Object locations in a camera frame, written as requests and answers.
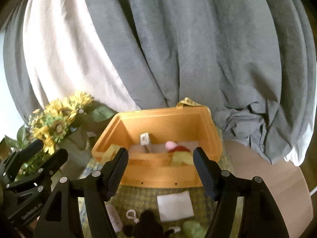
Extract green soft toy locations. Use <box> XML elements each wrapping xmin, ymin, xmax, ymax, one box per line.
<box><xmin>183</xmin><ymin>220</ymin><xmax>207</xmax><ymax>238</ymax></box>

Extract white square cloth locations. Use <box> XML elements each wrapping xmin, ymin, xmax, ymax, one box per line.
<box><xmin>157</xmin><ymin>191</ymin><xmax>194</xmax><ymax>222</ymax></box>

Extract sunflower bouquet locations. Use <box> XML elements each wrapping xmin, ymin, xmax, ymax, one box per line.
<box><xmin>27</xmin><ymin>91</ymin><xmax>117</xmax><ymax>155</ymax></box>

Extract orange plastic crate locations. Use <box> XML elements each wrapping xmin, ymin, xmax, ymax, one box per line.
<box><xmin>92</xmin><ymin>98</ymin><xmax>223</xmax><ymax>189</ymax></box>

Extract yellow plaid woven blanket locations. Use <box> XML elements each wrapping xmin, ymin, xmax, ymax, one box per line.
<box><xmin>79</xmin><ymin>128</ymin><xmax>244</xmax><ymax>238</ymax></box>

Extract grey curtain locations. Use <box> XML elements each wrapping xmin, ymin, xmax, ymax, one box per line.
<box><xmin>1</xmin><ymin>0</ymin><xmax>316</xmax><ymax>166</ymax></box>

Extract small patterned sock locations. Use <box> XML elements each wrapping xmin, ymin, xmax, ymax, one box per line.
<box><xmin>105</xmin><ymin>203</ymin><xmax>124</xmax><ymax>233</ymax></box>

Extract beige curtain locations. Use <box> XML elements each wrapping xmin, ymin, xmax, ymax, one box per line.
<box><xmin>23</xmin><ymin>0</ymin><xmax>138</xmax><ymax>112</ymax></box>

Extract green leafy plant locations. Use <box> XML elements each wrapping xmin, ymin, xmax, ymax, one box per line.
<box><xmin>1</xmin><ymin>125</ymin><xmax>50</xmax><ymax>181</ymax></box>

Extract green vase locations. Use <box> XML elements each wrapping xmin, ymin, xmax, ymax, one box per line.
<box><xmin>58</xmin><ymin>126</ymin><xmax>92</xmax><ymax>167</ymax></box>

